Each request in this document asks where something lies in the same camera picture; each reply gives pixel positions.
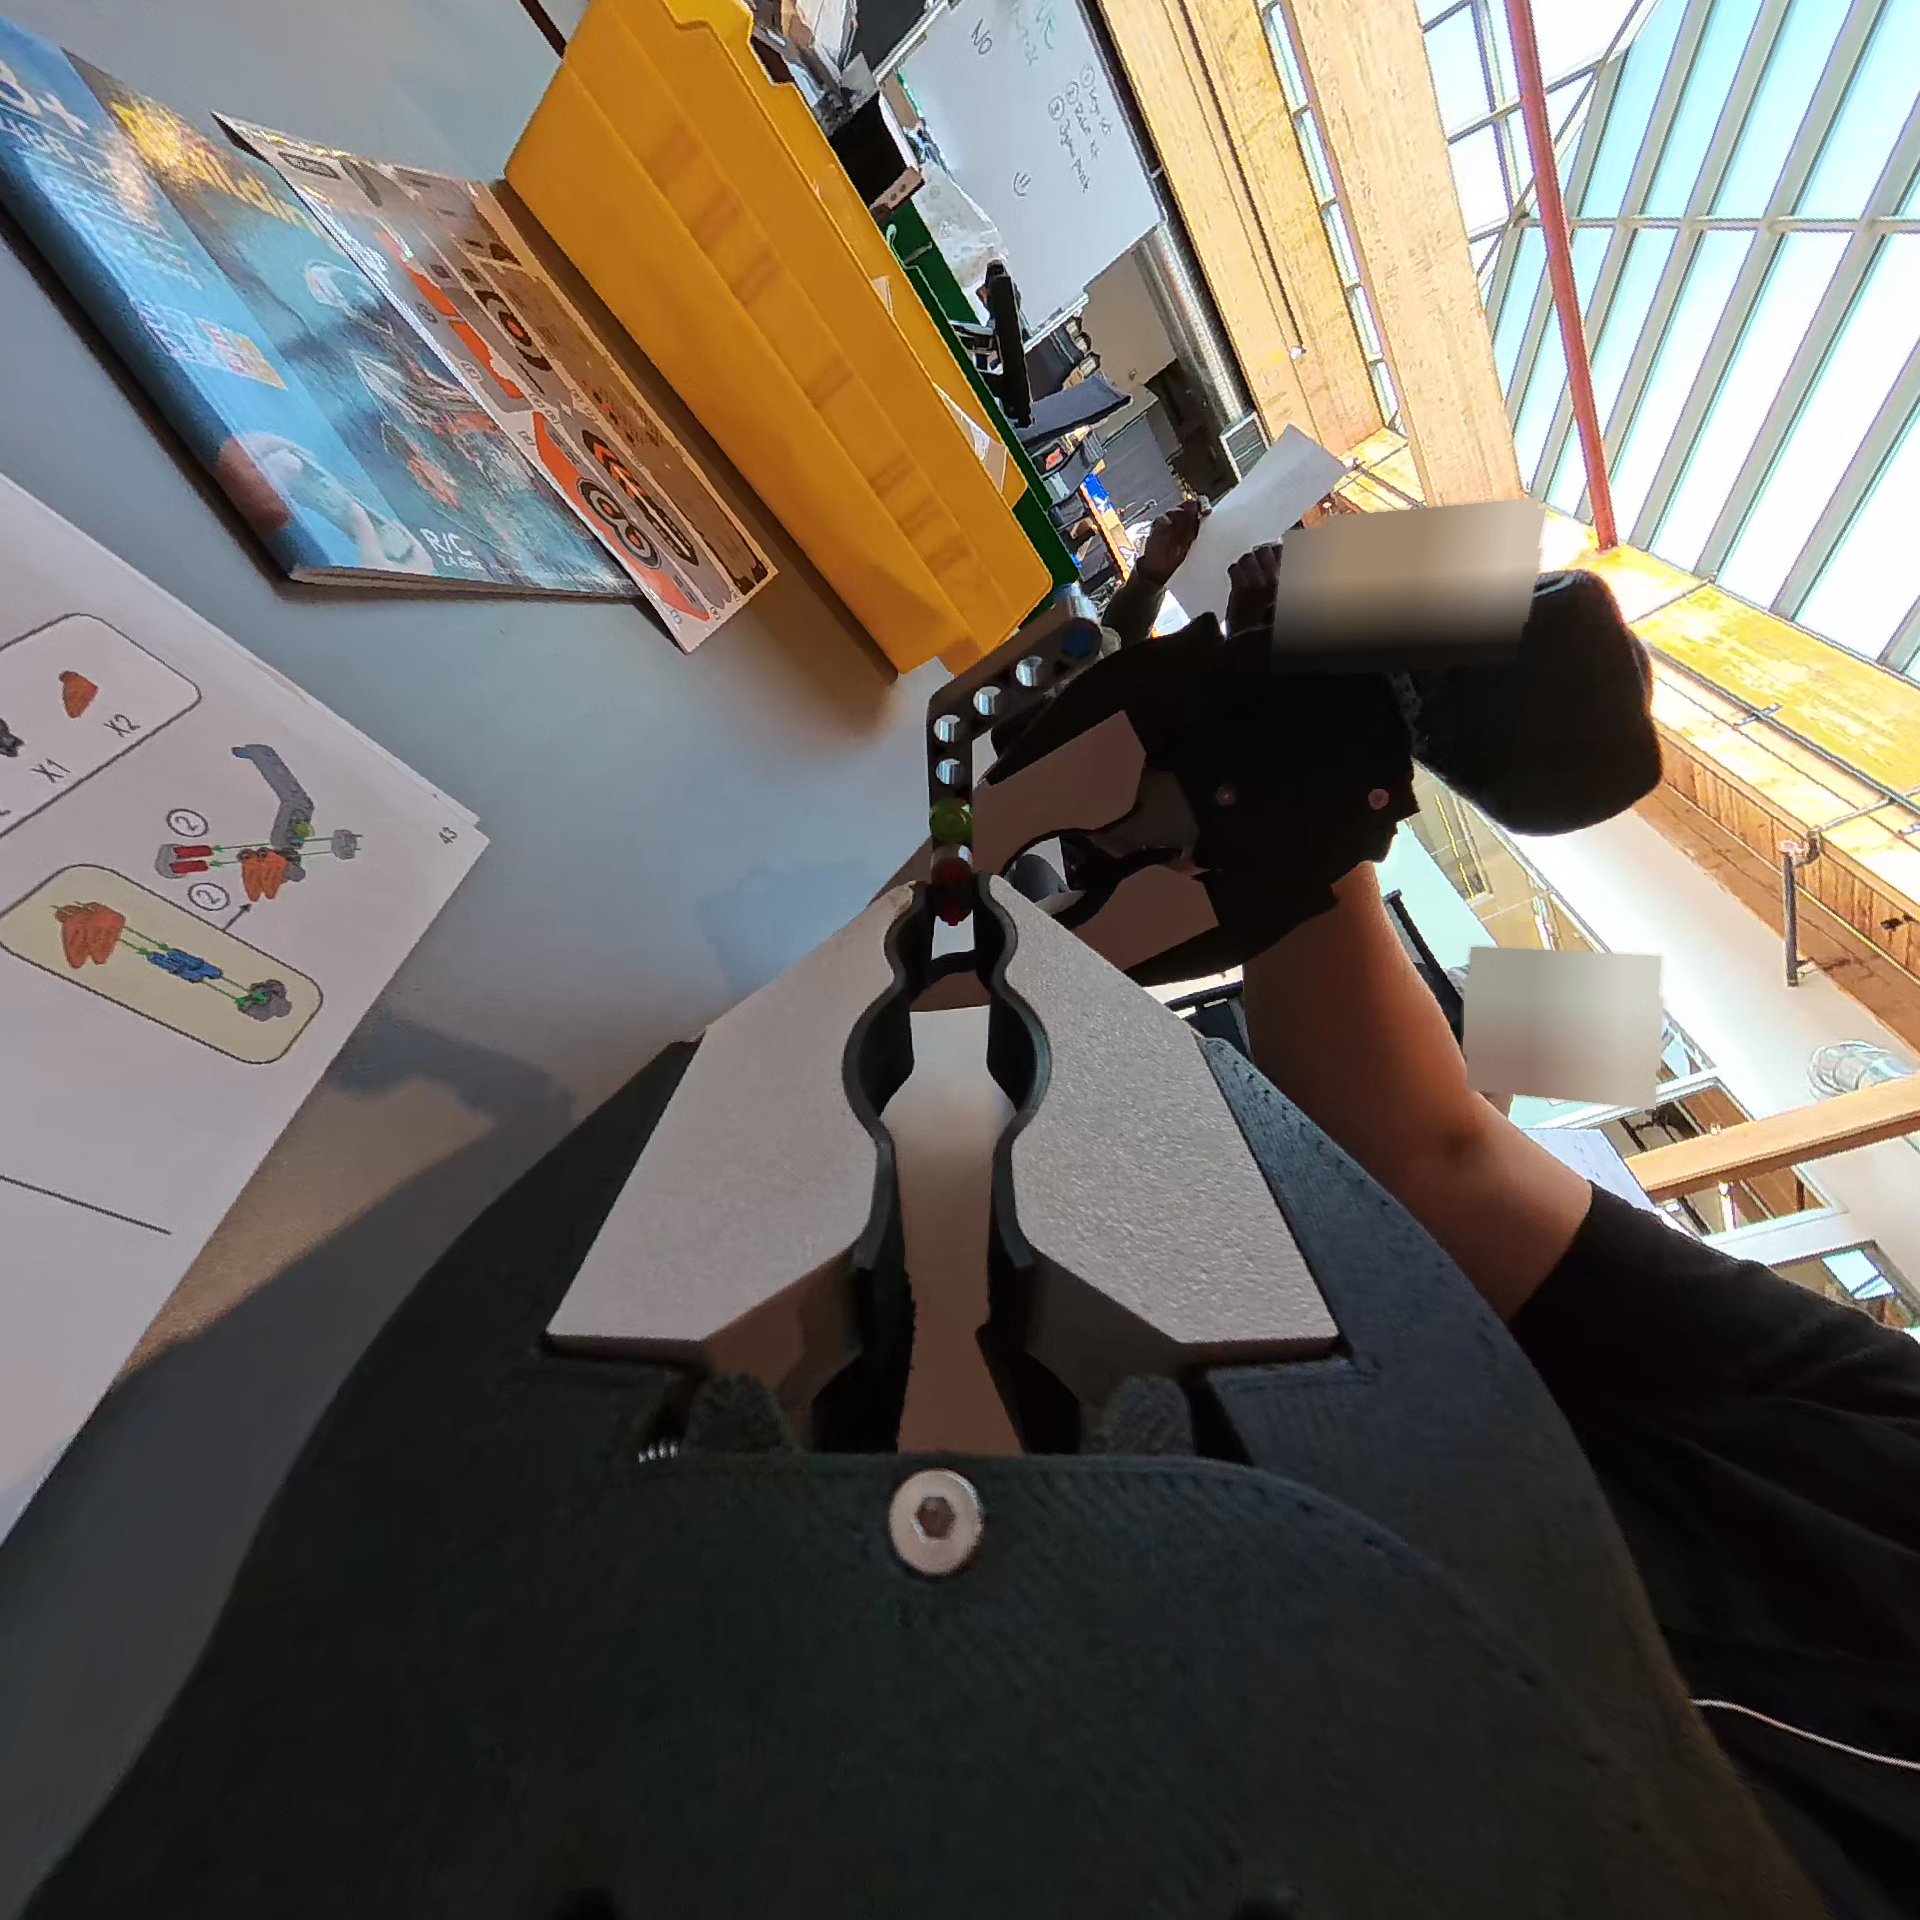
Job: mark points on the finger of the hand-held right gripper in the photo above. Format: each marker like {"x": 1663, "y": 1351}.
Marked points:
{"x": 1156, "y": 905}
{"x": 1058, "y": 791}

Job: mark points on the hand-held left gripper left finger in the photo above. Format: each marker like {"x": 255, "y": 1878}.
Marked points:
{"x": 719, "y": 1185}

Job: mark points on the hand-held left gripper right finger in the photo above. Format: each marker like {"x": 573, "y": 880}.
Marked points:
{"x": 1156, "y": 1197}

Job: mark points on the green toy pin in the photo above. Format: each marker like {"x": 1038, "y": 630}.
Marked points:
{"x": 955, "y": 823}

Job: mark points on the dark grey angled toy beam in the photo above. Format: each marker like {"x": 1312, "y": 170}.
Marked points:
{"x": 948, "y": 734}

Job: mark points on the blue toy pin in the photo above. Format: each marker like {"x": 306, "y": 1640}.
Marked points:
{"x": 1082, "y": 642}

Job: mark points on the person's right forearm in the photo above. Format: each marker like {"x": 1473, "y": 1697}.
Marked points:
{"x": 1396, "y": 1096}

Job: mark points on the white paper sheet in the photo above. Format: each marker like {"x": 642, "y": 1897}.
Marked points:
{"x": 1260, "y": 508}

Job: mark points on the dark office chair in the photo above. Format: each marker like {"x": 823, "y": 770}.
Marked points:
{"x": 1004, "y": 335}

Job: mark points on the green plastic bin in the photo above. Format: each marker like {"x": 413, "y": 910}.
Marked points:
{"x": 937, "y": 276}

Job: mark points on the open white instruction booklet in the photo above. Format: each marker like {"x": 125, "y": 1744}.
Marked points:
{"x": 178, "y": 1053}

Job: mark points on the printed sticker sheet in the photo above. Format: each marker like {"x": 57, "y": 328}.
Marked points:
{"x": 602, "y": 468}

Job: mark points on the yellow plastic bin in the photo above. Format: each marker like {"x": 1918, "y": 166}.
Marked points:
{"x": 750, "y": 299}

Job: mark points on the red ceiling pipe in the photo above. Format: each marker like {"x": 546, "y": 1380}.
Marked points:
{"x": 1561, "y": 267}

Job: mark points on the whiteboard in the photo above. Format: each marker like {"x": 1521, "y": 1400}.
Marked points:
{"x": 1036, "y": 166}

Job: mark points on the person's black shirt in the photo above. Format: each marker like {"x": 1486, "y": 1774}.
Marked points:
{"x": 1771, "y": 1499}

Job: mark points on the blue cover instruction booklet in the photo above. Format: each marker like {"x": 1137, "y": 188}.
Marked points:
{"x": 299, "y": 389}

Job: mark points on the shiny metal duct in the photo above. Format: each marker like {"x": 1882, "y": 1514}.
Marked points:
{"x": 1861, "y": 1069}

